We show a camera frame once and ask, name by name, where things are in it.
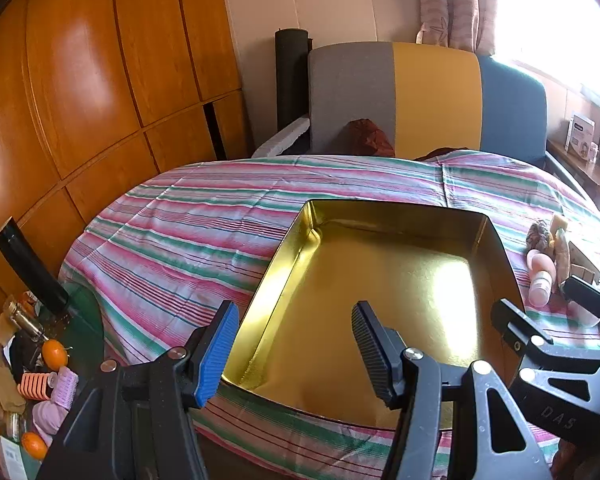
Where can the pink bottle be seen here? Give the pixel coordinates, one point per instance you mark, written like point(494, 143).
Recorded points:
point(540, 282)

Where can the black rolled mat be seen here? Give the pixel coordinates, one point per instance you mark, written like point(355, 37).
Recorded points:
point(292, 80)

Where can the patterned curtain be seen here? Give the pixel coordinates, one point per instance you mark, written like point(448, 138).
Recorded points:
point(455, 5)

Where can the black tube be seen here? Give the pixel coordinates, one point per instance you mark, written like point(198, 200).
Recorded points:
point(30, 265)

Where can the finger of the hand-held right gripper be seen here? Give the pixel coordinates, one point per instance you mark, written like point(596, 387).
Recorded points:
point(592, 300)
point(512, 322)

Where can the clear plastic bundle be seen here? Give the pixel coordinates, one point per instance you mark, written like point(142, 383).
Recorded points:
point(562, 255)

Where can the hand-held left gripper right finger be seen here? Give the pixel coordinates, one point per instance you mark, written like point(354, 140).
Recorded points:
point(375, 355)

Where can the small orange fruit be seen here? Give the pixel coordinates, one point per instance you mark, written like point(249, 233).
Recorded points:
point(34, 446)
point(55, 352)

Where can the grey yellow blue chair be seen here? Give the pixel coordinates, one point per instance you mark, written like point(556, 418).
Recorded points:
point(430, 100)

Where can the pink hair roller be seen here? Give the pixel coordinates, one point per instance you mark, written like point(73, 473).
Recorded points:
point(50, 417)
point(65, 387)

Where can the green glass side table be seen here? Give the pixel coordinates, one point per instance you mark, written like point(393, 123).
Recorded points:
point(87, 330)

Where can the wooden windowsill shelf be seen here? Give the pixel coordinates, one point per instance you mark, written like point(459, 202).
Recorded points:
point(580, 167)

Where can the white printed box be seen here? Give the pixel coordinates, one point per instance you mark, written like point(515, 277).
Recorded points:
point(580, 135)

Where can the small pink jar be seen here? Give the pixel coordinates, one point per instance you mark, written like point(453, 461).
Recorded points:
point(592, 151)

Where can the wooden cabinet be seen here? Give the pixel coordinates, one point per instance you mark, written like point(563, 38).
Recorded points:
point(80, 85)

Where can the small glass bottle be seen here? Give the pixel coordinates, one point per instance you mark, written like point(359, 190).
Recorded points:
point(22, 317)

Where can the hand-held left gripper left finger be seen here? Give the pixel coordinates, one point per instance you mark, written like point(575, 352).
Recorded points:
point(217, 355)

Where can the orange hair roller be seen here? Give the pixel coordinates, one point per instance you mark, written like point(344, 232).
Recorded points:
point(39, 385)

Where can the striped tablecloth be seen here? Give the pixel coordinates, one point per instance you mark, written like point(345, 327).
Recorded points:
point(205, 220)

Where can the dark red cloth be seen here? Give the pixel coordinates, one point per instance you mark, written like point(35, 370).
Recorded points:
point(372, 137)

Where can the gold tin box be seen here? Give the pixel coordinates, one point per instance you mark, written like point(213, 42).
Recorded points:
point(380, 285)

